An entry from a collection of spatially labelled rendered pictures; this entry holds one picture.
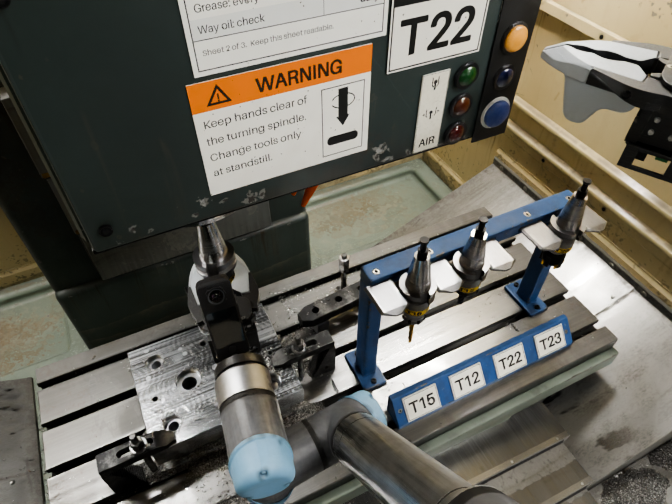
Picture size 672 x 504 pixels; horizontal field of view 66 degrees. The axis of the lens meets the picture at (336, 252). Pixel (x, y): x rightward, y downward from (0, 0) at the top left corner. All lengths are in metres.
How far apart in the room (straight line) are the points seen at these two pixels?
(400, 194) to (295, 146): 1.57
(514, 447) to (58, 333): 1.32
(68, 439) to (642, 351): 1.30
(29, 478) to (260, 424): 0.93
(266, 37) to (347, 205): 1.58
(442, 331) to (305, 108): 0.86
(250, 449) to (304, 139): 0.37
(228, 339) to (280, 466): 0.18
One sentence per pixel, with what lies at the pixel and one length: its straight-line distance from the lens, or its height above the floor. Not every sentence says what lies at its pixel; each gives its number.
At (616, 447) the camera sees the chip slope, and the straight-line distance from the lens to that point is 1.42.
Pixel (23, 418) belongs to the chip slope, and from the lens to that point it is 1.60.
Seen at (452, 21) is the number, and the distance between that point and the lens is 0.50.
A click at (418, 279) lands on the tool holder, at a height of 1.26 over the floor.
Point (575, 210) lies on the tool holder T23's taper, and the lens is 1.02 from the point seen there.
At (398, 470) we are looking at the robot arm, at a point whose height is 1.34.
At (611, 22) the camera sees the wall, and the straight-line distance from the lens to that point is 1.41.
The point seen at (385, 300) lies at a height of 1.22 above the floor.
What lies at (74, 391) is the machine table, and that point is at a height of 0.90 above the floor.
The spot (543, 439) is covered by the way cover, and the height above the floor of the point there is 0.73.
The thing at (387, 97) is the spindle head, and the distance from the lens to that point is 0.49.
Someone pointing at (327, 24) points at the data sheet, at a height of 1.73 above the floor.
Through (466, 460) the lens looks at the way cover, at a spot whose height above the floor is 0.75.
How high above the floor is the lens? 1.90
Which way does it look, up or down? 47 degrees down
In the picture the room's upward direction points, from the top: straight up
